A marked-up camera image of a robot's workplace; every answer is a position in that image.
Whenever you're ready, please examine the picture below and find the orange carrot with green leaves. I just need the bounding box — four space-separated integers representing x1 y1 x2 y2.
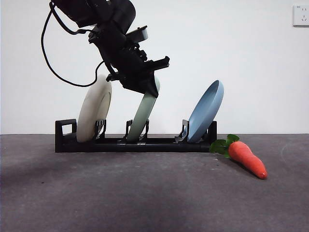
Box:
209 134 268 180

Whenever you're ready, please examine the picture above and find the blue plate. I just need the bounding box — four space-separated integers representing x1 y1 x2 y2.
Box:
187 80 225 143

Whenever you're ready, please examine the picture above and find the cream plate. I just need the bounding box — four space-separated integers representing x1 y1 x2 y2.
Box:
76 74 113 143

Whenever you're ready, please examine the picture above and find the black plate rack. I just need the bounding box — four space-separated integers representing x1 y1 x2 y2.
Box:
55 118 217 153

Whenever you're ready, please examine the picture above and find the black cable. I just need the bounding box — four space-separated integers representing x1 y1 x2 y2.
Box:
49 2 95 34
41 1 114 87

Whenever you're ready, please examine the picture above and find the white wall socket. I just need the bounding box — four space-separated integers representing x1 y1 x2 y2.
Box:
292 4 309 27

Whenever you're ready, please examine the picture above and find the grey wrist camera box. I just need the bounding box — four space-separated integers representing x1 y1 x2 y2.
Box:
125 25 148 44

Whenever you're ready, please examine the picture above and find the green plate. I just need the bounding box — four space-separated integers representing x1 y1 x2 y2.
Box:
126 76 161 144

